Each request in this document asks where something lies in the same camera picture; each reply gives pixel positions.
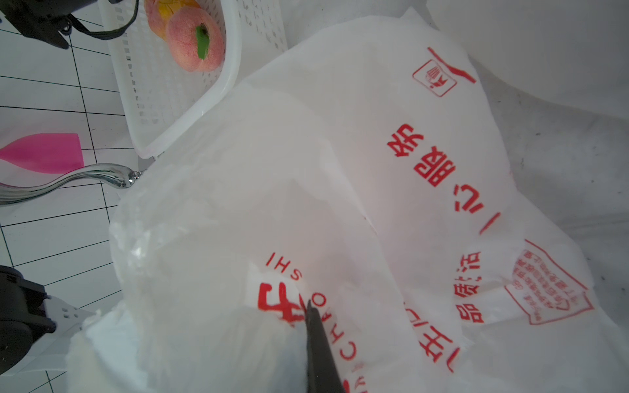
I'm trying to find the white bag cartoon print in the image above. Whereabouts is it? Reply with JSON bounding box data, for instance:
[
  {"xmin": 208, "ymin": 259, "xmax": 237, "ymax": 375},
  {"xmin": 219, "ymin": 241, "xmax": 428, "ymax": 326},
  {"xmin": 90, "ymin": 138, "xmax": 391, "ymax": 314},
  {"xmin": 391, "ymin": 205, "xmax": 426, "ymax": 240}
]
[{"xmin": 427, "ymin": 1, "xmax": 628, "ymax": 120}]

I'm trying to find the pink peach with green leaf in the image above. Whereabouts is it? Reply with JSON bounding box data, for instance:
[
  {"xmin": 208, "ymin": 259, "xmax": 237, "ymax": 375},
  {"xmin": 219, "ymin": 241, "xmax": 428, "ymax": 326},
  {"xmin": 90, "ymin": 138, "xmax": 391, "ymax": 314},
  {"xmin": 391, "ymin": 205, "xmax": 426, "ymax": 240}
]
[{"xmin": 165, "ymin": 7, "xmax": 225, "ymax": 73}]

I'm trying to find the chrome wire glass rack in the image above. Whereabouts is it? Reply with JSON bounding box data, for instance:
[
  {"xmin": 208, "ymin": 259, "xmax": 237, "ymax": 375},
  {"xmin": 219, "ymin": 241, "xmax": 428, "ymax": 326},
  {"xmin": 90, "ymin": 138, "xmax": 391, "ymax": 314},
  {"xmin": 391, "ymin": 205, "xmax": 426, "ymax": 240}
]
[{"xmin": 1, "ymin": 163, "xmax": 143, "ymax": 206}]

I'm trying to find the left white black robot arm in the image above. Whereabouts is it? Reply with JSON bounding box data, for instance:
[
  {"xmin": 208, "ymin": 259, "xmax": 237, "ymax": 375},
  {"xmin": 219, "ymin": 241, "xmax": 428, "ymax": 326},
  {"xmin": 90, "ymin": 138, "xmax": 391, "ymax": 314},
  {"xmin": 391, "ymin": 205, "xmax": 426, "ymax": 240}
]
[{"xmin": 1, "ymin": 1, "xmax": 141, "ymax": 376}]

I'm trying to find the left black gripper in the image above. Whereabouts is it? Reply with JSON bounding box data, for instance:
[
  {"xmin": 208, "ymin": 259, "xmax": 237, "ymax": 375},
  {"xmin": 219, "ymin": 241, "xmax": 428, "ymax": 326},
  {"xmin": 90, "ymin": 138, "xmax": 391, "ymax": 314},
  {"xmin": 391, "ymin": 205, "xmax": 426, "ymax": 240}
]
[{"xmin": 1, "ymin": 0, "xmax": 139, "ymax": 49}]

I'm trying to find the white bag red lettering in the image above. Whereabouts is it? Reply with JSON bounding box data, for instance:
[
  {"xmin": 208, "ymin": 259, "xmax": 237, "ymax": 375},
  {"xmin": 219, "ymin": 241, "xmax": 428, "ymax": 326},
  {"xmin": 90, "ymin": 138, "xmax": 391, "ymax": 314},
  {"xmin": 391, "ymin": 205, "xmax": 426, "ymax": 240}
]
[{"xmin": 67, "ymin": 10, "xmax": 628, "ymax": 392}]

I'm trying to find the yellow pink peach front left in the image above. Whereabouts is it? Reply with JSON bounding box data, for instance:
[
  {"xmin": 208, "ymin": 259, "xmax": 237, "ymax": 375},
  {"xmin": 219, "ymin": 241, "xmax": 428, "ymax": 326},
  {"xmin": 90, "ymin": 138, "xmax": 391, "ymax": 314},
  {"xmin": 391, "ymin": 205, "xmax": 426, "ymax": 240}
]
[{"xmin": 143, "ymin": 0, "xmax": 201, "ymax": 40}]

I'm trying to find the white perforated plastic basket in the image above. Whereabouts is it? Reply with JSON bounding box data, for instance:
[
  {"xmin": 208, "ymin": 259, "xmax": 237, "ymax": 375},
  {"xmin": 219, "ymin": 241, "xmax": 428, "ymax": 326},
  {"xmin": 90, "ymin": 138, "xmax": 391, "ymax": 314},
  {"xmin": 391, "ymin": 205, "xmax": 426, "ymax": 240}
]
[{"xmin": 98, "ymin": 1, "xmax": 288, "ymax": 158}]

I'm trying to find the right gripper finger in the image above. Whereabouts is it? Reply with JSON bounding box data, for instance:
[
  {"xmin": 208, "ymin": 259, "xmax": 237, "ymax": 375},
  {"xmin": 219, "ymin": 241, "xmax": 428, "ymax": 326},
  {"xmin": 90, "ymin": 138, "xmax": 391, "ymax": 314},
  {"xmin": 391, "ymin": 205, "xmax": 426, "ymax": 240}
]
[{"xmin": 306, "ymin": 302, "xmax": 345, "ymax": 393}]

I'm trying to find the pink wine glass lower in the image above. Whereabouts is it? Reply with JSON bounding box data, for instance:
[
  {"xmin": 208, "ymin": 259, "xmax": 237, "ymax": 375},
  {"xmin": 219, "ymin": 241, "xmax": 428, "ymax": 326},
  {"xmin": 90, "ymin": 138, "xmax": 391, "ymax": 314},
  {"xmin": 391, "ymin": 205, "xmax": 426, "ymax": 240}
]
[{"xmin": 1, "ymin": 134, "xmax": 85, "ymax": 175}]

